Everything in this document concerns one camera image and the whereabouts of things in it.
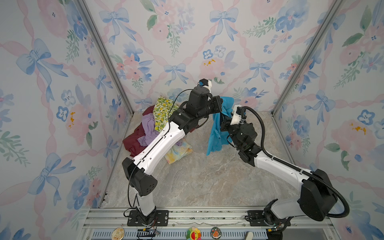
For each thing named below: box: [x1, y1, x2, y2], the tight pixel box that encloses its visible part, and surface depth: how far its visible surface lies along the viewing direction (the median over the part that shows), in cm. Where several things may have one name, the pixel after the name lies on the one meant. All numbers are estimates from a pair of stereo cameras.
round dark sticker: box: [210, 226, 222, 240], surface depth 72 cm
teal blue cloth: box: [206, 96, 235, 156], surface depth 75 cm
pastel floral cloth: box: [164, 138, 193, 165], surface depth 97 cm
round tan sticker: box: [111, 227, 125, 240], surface depth 71 cm
